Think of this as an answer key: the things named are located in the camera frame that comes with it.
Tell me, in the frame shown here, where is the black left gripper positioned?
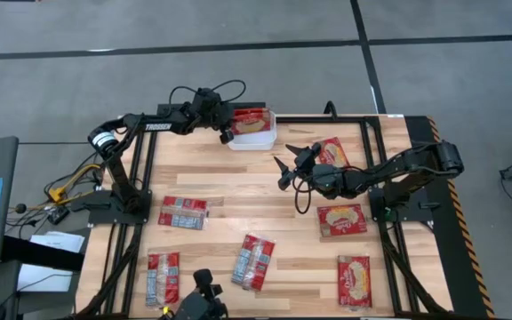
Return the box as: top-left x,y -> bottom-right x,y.
192,87 -> 236,144

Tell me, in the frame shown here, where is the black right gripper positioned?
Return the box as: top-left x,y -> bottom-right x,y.
273,141 -> 345,199

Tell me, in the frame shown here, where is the red Orville popcorn bag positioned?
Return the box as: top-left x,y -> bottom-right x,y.
316,204 -> 368,238
337,254 -> 373,311
145,252 -> 181,308
316,136 -> 351,169
157,196 -> 211,231
230,233 -> 276,292
231,108 -> 273,136

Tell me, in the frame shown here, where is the white plastic basket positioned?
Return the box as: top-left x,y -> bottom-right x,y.
227,109 -> 278,151

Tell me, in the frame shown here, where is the black perforated bar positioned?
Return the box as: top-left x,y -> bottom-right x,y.
156,101 -> 267,116

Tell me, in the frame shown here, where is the black panel with hazard stripes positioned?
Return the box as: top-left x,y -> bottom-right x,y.
404,116 -> 498,319

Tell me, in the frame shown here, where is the small black device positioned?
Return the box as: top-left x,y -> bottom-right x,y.
46,206 -> 70,226

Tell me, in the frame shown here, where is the white paper sheet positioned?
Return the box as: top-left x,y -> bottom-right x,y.
17,263 -> 82,293
28,230 -> 86,254

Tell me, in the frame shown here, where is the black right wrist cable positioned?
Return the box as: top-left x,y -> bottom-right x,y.
292,175 -> 314,216

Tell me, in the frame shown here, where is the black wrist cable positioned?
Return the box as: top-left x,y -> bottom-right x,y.
292,175 -> 314,216
168,78 -> 247,108

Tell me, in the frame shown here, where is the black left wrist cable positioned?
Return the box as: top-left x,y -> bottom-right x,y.
168,78 -> 247,108

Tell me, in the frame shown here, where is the black aluminium table frame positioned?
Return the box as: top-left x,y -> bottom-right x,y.
76,114 -> 451,319

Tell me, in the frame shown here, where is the black looped cable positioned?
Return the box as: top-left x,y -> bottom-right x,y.
323,100 -> 339,121

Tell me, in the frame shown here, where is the black handheld camera rig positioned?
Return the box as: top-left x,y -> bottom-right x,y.
160,268 -> 229,320

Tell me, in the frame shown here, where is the yellow cable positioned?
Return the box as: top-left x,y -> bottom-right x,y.
47,163 -> 102,206

